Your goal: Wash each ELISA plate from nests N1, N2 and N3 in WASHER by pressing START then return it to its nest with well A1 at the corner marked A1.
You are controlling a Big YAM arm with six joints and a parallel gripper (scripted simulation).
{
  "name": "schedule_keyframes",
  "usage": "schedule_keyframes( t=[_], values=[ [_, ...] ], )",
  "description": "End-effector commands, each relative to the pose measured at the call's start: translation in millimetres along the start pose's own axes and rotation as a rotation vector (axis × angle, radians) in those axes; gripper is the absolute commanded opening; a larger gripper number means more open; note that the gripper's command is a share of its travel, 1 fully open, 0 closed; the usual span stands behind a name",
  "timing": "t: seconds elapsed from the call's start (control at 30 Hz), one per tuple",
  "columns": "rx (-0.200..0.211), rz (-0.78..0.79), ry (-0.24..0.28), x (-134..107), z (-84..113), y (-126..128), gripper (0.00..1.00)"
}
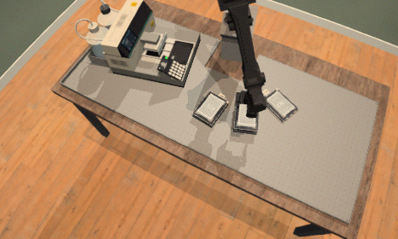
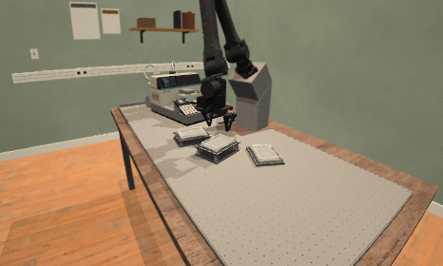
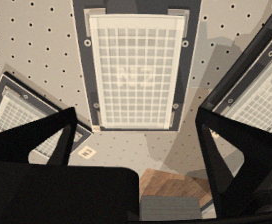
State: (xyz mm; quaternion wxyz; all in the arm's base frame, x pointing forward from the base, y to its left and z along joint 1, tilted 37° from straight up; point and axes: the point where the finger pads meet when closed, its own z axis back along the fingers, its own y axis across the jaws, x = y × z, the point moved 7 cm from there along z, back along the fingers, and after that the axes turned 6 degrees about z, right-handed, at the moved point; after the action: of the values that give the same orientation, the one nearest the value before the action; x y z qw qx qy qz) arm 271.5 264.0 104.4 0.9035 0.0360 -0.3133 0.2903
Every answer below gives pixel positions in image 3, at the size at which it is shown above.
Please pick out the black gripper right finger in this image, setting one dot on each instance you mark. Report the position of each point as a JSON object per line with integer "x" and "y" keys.
{"x": 255, "y": 174}

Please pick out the white well plate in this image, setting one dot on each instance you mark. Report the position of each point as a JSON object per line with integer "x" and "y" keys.
{"x": 151, "y": 108}
{"x": 254, "y": 106}
{"x": 15, "y": 111}

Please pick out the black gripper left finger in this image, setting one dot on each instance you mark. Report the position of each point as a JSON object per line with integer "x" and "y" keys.
{"x": 16, "y": 143}

